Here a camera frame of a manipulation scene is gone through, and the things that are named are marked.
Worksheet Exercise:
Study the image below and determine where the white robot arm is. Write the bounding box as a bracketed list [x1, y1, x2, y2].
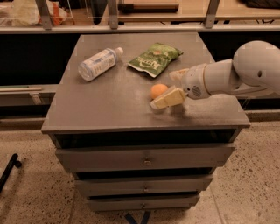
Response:
[150, 40, 280, 109]

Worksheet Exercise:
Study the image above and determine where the black bar on floor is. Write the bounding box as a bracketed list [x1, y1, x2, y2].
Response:
[0, 153, 22, 192]

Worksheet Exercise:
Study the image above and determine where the green chip bag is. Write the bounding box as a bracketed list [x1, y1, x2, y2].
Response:
[128, 43, 183, 78]

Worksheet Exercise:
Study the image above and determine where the metal shelf rail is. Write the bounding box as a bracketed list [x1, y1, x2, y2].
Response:
[0, 0, 280, 34]

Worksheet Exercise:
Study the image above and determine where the orange fruit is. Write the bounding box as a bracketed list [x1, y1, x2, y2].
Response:
[150, 84, 168, 99]

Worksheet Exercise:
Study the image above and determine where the top grey drawer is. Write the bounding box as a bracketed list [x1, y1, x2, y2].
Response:
[55, 143, 235, 172]

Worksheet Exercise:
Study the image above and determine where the grey drawer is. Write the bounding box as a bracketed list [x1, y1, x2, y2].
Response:
[55, 143, 235, 172]
[87, 194, 200, 211]
[75, 175, 213, 196]

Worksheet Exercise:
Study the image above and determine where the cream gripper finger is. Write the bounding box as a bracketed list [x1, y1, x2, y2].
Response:
[150, 86, 186, 109]
[169, 68, 188, 81]

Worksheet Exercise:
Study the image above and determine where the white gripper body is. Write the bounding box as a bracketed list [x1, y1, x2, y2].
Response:
[181, 64, 211, 100]

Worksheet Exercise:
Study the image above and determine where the middle grey drawer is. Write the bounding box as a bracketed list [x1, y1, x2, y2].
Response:
[75, 175, 213, 196]

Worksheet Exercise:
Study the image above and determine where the grey drawer cabinet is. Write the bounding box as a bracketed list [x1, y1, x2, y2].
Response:
[42, 33, 250, 201]

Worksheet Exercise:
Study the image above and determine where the bottom grey drawer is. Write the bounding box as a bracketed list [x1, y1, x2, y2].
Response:
[87, 194, 200, 211]

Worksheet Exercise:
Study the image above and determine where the orange white plastic bag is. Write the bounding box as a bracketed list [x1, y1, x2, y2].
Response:
[0, 0, 72, 26]

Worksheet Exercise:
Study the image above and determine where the clear blue plastic bottle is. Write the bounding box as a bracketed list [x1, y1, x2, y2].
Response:
[78, 47, 123, 81]

